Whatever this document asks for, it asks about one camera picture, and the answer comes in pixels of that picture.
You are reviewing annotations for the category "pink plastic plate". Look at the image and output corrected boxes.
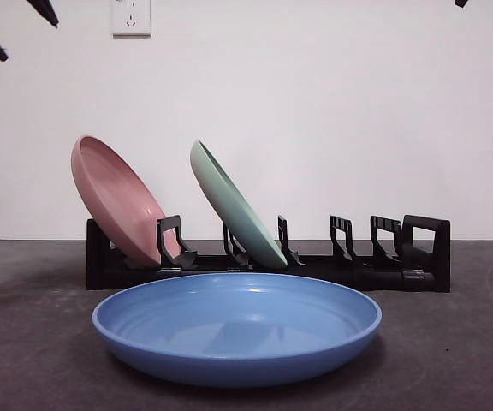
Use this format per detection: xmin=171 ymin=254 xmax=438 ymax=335
xmin=70 ymin=135 xmax=169 ymax=267

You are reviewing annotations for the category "green plastic plate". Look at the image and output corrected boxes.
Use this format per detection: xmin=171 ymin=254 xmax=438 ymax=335
xmin=189 ymin=139 xmax=289 ymax=271

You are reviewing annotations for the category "blue plastic plate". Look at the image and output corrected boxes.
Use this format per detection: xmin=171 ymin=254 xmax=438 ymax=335
xmin=91 ymin=272 xmax=383 ymax=389

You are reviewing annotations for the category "black plastic dish rack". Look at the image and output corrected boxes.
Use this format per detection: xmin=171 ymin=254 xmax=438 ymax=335
xmin=86 ymin=212 xmax=452 ymax=295

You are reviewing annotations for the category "white wall socket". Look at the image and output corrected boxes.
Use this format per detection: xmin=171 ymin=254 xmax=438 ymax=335
xmin=111 ymin=0 xmax=152 ymax=39

